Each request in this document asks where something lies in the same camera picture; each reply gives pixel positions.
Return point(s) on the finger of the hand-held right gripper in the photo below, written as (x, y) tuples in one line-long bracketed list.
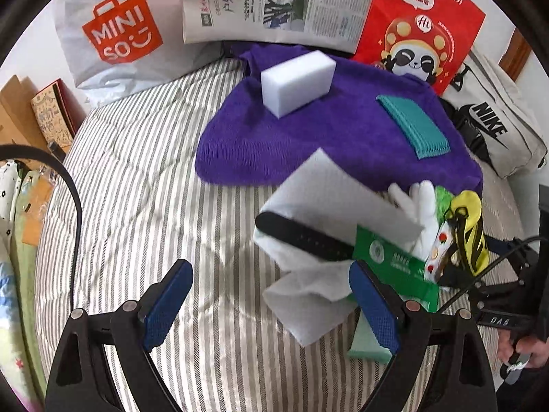
[(497, 246), (489, 289)]

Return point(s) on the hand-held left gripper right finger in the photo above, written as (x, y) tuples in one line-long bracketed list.
[(373, 304)]

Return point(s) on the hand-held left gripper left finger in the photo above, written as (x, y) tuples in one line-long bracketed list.
[(167, 304)]

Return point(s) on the yellow black tool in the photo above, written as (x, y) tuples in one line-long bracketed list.
[(469, 219)]

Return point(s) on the green foil packet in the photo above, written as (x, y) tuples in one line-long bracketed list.
[(386, 257)]

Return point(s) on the white strawberry print pouch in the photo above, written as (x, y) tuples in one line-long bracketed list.
[(439, 253)]

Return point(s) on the green tissue pack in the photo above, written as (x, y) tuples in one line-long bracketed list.
[(444, 201)]

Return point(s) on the white knit glove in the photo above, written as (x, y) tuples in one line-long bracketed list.
[(422, 206)]

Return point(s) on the white paper towel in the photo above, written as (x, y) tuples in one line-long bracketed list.
[(326, 189)]

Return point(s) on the person's right hand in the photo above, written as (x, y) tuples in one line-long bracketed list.
[(536, 352)]

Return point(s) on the light green cloth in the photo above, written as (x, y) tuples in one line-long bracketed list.
[(364, 343)]

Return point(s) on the striped bed sheet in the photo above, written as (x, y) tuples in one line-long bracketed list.
[(150, 189)]

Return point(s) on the white canvas bag black logo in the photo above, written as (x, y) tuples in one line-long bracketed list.
[(497, 124)]

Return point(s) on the teal ribbed cloth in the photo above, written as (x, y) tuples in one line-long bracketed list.
[(414, 122)]

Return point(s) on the colourful printed blanket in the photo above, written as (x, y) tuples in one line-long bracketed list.
[(19, 266)]

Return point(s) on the purple towel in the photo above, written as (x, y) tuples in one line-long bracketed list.
[(334, 137)]

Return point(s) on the wooden headboard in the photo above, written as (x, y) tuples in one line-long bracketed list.
[(514, 55)]

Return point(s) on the patterned cardboard box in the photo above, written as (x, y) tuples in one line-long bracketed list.
[(53, 116)]

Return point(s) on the red panda print paper bag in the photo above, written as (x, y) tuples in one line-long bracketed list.
[(420, 30)]

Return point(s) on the white sponge block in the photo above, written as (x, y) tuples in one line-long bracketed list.
[(296, 81)]

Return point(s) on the brown cardboard box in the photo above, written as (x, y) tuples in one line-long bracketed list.
[(17, 111)]

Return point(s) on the white shopping bag orange logo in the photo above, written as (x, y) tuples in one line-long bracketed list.
[(107, 34)]

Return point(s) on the newspaper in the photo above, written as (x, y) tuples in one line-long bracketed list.
[(274, 4)]

